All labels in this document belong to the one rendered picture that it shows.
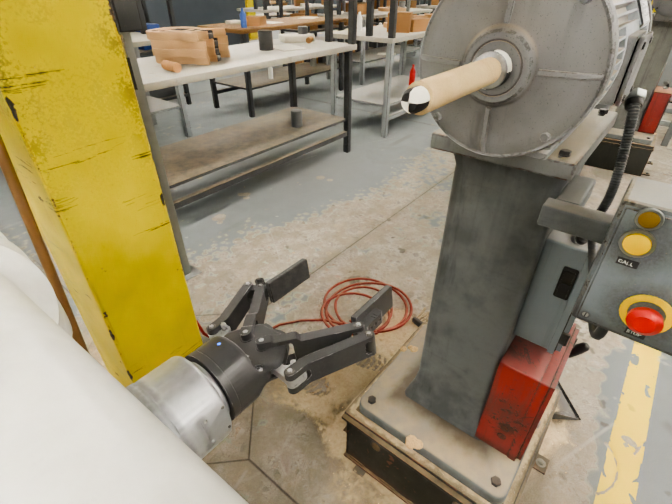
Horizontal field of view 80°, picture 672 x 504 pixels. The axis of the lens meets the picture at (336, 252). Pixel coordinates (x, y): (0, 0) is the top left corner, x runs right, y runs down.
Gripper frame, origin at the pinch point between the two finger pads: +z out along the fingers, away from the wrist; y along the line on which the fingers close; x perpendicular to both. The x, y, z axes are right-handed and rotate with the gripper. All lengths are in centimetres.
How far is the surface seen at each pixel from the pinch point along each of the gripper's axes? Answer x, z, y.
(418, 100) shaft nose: 21.5, 4.1, 9.5
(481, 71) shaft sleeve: 22.0, 17.9, 10.0
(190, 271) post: -77, 56, -162
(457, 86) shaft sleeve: 21.5, 11.2, 10.2
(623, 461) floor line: -110, 85, 38
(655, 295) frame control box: -6.9, 25.9, 31.3
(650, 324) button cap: -9.6, 23.1, 31.6
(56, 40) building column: 34, 6, -78
